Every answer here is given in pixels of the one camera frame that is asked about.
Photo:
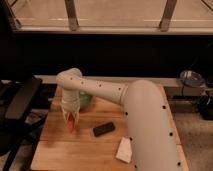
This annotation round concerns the black rectangular block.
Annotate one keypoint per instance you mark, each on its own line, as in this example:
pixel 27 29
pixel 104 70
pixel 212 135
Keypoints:
pixel 103 129

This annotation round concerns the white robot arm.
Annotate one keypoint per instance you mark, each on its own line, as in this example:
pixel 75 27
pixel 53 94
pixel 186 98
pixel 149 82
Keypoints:
pixel 149 128

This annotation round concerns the green ceramic bowl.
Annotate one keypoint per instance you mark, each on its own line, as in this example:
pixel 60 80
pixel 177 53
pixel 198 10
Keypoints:
pixel 85 100

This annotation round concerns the round metal dish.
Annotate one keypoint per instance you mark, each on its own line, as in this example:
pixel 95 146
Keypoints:
pixel 191 78

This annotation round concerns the black office chair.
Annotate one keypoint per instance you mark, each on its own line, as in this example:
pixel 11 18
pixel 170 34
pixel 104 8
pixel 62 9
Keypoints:
pixel 13 127

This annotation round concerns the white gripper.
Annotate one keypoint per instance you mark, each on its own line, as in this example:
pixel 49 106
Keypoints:
pixel 70 103

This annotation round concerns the orange red pepper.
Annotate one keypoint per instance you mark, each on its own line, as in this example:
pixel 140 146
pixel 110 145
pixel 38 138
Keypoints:
pixel 71 123

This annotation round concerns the white folded cloth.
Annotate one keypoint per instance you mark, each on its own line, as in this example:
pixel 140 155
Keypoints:
pixel 124 152

